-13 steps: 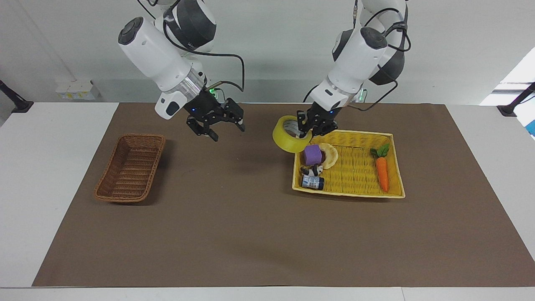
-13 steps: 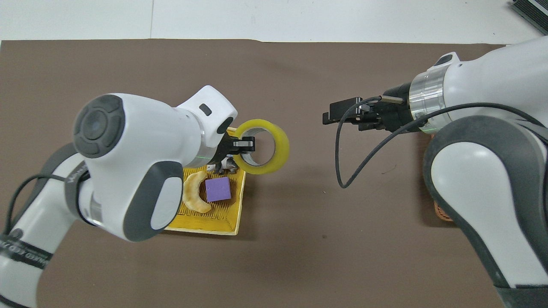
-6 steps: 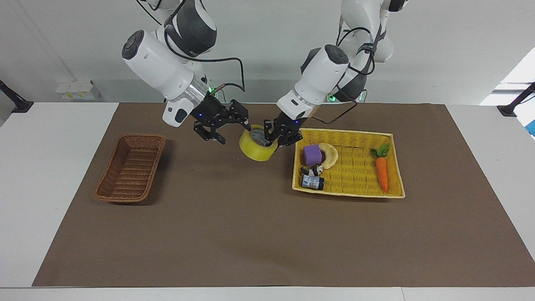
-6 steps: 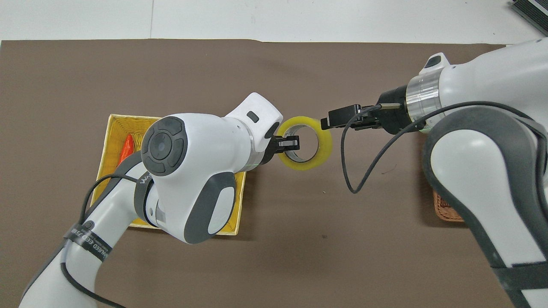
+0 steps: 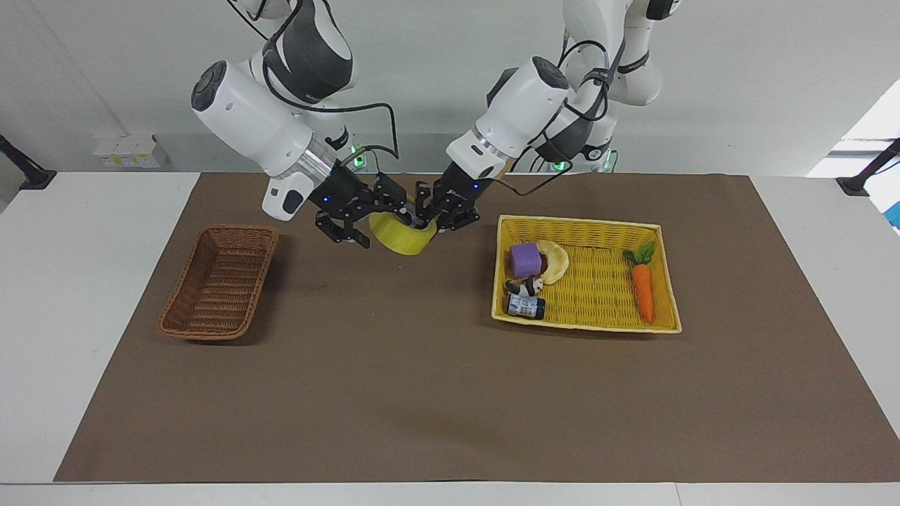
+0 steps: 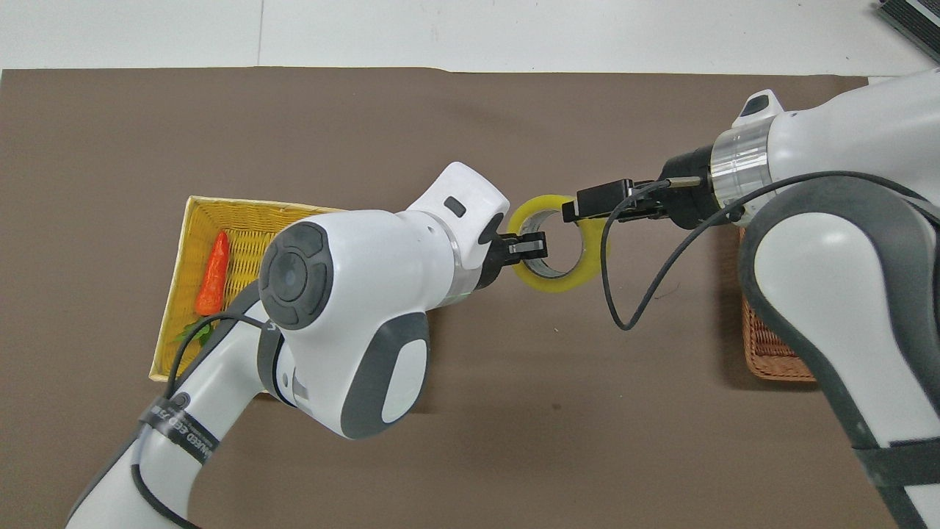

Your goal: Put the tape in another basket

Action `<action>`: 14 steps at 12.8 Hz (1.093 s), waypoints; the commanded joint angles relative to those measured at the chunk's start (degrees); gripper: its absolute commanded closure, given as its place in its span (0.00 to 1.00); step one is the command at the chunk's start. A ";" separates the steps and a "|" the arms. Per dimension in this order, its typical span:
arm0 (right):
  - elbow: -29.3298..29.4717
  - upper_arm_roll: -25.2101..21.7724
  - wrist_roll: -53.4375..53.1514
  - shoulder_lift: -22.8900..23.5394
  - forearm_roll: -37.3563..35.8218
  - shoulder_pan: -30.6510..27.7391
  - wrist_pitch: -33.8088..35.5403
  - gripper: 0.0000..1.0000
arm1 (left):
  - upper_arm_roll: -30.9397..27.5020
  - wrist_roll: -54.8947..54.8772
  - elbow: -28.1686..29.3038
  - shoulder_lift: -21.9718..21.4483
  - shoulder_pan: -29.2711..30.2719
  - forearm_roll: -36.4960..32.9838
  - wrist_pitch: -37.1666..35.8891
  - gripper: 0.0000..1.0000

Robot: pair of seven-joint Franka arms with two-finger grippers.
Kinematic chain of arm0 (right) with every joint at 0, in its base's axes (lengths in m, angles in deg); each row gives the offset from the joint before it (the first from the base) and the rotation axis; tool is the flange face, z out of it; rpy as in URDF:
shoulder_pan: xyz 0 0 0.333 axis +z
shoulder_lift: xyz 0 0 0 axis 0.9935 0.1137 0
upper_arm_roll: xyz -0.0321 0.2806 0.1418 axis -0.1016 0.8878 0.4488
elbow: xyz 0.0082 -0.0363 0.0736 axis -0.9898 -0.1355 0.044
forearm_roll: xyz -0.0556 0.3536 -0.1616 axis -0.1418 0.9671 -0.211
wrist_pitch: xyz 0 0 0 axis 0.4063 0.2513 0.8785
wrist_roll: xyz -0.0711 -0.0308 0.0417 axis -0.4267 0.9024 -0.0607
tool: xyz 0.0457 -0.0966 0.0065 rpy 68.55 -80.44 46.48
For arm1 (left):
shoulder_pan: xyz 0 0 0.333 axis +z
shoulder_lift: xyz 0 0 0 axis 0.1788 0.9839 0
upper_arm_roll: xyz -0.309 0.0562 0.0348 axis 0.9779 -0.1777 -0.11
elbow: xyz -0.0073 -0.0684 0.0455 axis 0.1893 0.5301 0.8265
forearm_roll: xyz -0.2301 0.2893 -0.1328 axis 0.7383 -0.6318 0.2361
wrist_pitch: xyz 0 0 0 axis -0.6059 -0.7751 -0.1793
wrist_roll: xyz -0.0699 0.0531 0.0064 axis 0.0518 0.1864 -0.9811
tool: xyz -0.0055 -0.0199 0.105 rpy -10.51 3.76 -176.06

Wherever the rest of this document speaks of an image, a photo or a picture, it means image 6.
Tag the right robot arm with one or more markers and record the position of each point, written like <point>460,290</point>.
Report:
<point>844,294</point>

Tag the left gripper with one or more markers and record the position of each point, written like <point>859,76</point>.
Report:
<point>493,266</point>

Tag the yellow tape roll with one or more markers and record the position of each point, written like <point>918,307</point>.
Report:
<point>558,283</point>

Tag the yellow wicker basket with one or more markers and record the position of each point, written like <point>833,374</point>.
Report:
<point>192,250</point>

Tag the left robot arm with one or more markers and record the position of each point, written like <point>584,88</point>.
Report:
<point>352,294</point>

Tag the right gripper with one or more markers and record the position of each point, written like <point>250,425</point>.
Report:
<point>687,192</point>

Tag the orange toy carrot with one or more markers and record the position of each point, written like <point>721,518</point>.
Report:
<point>213,275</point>

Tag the brown wicker basket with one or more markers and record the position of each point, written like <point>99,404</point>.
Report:
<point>771,353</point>

